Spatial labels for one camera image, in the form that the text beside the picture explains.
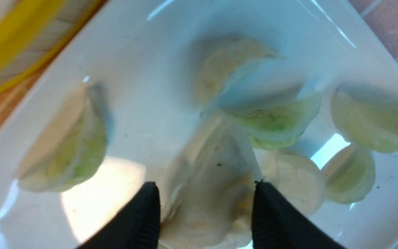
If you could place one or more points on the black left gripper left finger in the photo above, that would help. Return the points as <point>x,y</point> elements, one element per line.
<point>136,226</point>

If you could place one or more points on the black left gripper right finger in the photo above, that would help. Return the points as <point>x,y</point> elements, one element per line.
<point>277,224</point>

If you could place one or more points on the pale dumpling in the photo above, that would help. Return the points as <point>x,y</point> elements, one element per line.
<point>207,194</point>
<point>231,60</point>

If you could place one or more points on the pale dumpling plate centre left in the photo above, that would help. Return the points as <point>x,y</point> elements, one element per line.
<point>297,178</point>

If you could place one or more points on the green dumpling plate top left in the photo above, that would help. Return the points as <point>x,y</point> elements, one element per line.
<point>73,145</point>

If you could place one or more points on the pale green dumpling plate right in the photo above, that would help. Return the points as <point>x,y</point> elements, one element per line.
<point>275,124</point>

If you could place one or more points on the white square plate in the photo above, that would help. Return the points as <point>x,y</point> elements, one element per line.
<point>157,103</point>

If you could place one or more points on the green dumpling plate centre right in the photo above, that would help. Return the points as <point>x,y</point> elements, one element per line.
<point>370,124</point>

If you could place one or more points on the bamboo steamer basket yellow rim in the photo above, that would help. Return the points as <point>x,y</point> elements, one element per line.
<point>34,32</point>

